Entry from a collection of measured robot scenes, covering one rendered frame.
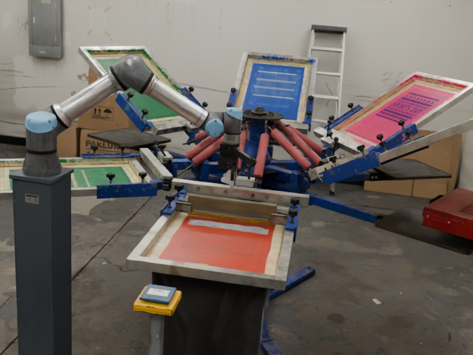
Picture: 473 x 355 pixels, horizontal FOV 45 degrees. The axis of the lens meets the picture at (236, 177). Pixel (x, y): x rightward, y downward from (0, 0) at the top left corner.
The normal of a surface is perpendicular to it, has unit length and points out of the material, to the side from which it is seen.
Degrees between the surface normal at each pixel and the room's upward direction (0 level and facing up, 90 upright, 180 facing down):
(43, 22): 90
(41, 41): 90
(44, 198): 90
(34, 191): 90
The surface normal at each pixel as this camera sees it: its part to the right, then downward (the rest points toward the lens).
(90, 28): -0.15, 0.27
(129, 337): 0.07, -0.96
